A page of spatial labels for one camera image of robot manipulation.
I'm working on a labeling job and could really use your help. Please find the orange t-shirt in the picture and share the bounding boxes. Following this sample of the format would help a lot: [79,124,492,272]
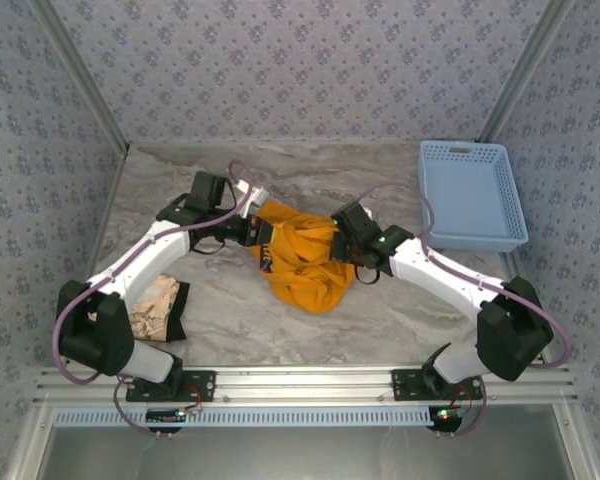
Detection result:
[253,198,359,315]

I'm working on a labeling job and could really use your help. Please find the light blue plastic basket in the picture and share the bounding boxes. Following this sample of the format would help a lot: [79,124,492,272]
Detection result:
[418,140,530,252]

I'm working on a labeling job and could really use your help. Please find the beige printed t-shirt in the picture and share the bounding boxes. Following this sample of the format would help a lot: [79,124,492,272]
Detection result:
[129,274,191,345]

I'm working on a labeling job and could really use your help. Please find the grey metal panel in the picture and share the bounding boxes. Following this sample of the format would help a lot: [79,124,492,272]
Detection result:
[42,424,581,480]

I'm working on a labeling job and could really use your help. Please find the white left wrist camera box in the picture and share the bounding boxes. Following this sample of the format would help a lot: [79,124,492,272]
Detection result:
[234,180,270,217]

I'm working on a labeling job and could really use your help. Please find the long aluminium mounting rail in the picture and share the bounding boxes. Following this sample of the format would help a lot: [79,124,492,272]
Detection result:
[32,364,579,406]

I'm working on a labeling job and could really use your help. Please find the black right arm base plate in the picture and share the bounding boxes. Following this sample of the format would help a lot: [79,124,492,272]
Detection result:
[391,368,484,402]

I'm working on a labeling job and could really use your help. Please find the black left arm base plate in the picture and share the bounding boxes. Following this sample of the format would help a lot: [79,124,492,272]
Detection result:
[125,369,217,403]

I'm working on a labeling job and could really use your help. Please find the light blue slotted cable duct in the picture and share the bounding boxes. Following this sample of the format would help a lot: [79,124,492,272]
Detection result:
[53,405,436,429]

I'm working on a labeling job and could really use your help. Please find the aluminium frame post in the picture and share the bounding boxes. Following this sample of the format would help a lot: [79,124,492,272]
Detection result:
[473,0,577,149]
[29,0,131,154]

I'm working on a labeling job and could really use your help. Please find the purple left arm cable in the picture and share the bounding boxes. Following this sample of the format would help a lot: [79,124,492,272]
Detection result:
[51,159,261,439]

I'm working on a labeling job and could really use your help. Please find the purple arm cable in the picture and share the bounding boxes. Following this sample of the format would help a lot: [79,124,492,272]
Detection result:
[352,182,573,439]
[51,159,261,439]

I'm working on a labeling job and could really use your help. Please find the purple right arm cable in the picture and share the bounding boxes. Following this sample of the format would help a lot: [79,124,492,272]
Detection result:
[352,182,573,439]

